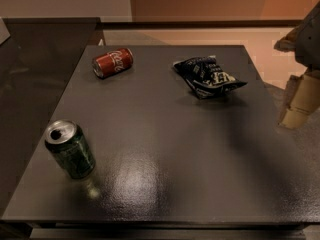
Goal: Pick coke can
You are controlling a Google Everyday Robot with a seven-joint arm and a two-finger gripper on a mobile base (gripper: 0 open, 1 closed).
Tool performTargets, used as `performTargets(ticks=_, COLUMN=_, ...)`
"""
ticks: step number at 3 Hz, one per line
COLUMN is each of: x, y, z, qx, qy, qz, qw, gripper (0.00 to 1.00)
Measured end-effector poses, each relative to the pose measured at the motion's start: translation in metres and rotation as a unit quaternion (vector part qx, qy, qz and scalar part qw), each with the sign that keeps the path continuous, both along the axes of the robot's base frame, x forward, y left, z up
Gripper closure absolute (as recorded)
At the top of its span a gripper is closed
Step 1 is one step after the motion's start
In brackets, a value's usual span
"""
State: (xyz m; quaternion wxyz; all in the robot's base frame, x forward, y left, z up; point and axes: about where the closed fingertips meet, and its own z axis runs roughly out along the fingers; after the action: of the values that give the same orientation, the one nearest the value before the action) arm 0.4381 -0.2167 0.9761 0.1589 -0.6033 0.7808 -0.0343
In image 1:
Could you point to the dark blue chip bag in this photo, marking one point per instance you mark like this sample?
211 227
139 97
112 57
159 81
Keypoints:
206 78

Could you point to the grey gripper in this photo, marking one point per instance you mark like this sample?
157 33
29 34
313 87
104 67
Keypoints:
309 42

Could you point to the red coke can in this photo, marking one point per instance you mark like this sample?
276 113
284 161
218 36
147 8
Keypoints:
112 62

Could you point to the green soda can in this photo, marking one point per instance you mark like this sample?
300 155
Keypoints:
66 141

